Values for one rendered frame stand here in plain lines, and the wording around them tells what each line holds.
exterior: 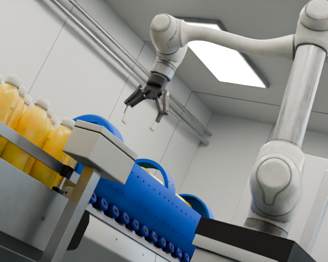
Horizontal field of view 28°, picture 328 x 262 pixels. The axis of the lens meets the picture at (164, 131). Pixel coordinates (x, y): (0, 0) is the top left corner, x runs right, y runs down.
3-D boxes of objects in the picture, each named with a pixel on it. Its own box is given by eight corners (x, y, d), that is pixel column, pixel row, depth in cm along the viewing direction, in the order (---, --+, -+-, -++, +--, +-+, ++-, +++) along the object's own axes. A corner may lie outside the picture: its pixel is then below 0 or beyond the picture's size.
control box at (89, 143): (124, 185, 191) (139, 154, 193) (88, 158, 175) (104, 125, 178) (99, 177, 196) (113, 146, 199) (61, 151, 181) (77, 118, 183)
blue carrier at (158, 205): (205, 265, 280) (222, 202, 289) (99, 194, 211) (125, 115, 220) (150, 253, 295) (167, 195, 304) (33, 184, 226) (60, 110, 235)
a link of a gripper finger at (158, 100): (155, 94, 254) (159, 93, 254) (162, 117, 248) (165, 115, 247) (151, 90, 251) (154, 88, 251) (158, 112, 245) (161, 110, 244)
